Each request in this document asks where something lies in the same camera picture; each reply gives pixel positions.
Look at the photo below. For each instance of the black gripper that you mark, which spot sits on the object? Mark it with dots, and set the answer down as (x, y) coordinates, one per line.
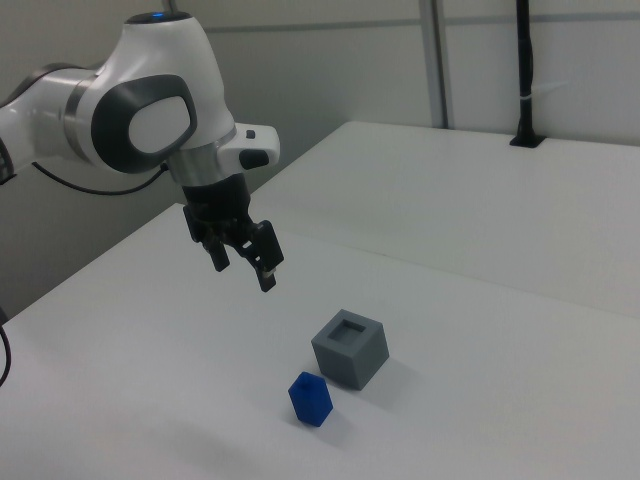
(217, 197)

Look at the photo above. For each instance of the blue block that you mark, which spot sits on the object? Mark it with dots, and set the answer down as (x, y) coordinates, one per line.
(311, 400)

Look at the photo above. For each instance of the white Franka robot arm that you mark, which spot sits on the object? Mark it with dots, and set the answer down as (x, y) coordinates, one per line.
(150, 55)

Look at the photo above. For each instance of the grey hollow cuboid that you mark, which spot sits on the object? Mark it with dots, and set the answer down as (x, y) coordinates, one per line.
(350, 357)

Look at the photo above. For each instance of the black pole with base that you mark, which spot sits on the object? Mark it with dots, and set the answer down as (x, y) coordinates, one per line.
(526, 75)

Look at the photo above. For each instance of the grey partition post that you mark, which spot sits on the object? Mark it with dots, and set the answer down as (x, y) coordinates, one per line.
(441, 65)

